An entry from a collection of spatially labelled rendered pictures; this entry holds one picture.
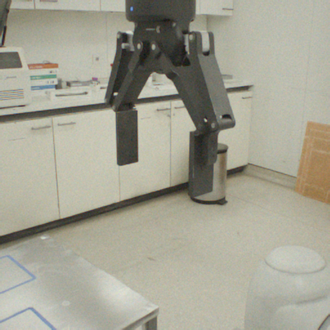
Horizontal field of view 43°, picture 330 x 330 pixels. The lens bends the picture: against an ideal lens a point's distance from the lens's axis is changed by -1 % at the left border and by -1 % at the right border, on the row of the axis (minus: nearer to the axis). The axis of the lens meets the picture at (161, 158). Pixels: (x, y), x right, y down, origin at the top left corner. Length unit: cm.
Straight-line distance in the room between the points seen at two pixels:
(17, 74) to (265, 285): 223
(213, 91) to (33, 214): 263
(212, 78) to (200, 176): 10
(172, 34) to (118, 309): 61
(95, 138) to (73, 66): 80
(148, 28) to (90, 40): 321
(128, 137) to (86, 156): 249
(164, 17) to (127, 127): 16
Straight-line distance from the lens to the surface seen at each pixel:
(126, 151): 54
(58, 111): 292
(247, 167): 429
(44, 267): 106
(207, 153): 42
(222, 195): 348
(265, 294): 78
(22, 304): 95
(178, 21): 44
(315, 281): 76
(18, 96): 276
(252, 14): 412
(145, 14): 44
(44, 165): 290
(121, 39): 51
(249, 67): 413
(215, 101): 40
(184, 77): 43
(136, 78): 50
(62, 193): 301
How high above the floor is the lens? 136
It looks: 17 degrees down
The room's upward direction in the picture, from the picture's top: straight up
